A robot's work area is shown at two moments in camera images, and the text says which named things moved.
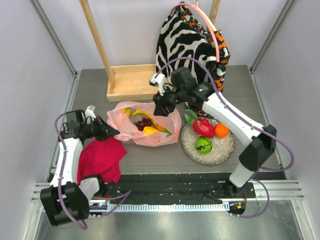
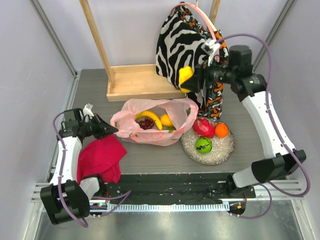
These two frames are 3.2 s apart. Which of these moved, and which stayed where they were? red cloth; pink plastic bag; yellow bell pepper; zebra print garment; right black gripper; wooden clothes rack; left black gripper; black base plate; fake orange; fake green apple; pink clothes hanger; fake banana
Moved: pink plastic bag; yellow bell pepper; fake banana; right black gripper
Stayed: pink clothes hanger; left black gripper; fake green apple; fake orange; zebra print garment; wooden clothes rack; red cloth; black base plate
